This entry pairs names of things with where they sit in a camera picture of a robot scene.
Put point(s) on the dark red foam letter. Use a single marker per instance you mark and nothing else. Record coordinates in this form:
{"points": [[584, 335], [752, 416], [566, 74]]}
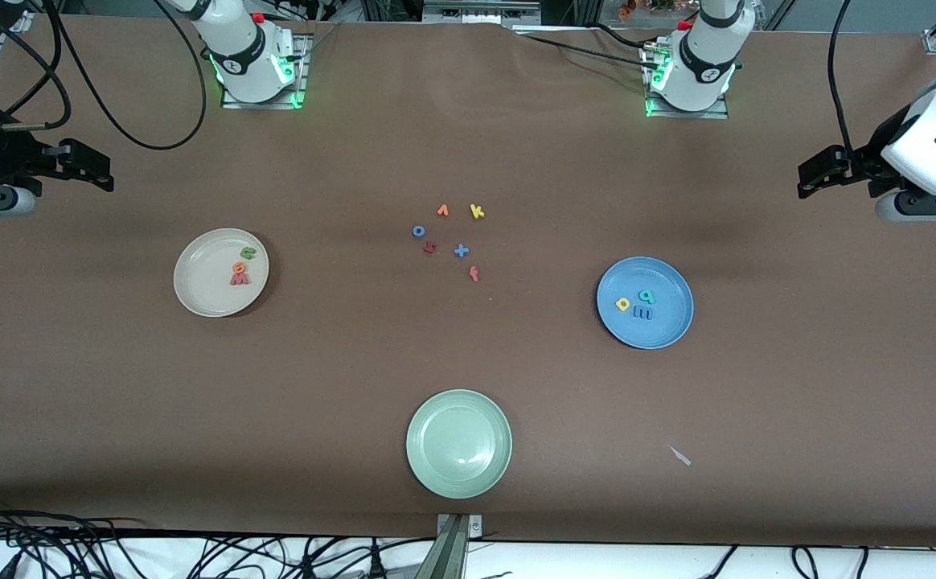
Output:
{"points": [[429, 248]]}

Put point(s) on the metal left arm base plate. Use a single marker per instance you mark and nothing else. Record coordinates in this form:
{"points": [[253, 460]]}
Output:
{"points": [[717, 114]]}

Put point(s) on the small white tape scrap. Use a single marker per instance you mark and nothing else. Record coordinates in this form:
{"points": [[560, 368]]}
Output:
{"points": [[681, 457]]}

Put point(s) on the silver aluminium frame profile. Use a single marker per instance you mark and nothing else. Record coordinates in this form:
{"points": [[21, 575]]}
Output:
{"points": [[480, 10]]}

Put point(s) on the blue plate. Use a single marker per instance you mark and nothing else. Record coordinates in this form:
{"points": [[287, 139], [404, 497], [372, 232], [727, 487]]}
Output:
{"points": [[665, 330]]}

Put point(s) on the teal foam letter b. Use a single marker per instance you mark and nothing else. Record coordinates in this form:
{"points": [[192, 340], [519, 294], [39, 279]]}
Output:
{"points": [[646, 297]]}

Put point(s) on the brown table cover sheet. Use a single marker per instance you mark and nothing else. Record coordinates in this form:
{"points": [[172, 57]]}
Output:
{"points": [[468, 145]]}

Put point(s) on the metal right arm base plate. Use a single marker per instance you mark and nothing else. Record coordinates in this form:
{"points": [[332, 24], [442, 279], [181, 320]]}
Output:
{"points": [[301, 72]]}

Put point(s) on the grey metal camera mount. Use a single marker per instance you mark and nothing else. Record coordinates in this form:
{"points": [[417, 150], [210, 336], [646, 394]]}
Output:
{"points": [[453, 555]]}

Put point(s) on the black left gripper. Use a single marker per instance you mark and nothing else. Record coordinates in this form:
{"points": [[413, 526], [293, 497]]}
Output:
{"points": [[872, 161]]}

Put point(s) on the yellow foam letter k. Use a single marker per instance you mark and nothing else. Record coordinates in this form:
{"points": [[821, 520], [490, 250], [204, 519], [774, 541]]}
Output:
{"points": [[476, 211]]}

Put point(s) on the pink foam letter w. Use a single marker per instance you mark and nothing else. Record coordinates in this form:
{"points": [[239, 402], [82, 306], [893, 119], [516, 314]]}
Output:
{"points": [[240, 280]]}

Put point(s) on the green plate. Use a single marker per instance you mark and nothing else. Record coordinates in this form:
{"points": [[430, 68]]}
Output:
{"points": [[458, 444]]}

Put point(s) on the beige brown plate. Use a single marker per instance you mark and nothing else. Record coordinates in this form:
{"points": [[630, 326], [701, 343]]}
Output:
{"points": [[207, 281]]}

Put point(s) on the blue foam letter E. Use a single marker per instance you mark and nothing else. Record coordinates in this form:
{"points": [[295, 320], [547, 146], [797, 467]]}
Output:
{"points": [[642, 314]]}

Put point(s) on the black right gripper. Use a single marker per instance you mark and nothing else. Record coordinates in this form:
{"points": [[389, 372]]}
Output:
{"points": [[11, 153]]}

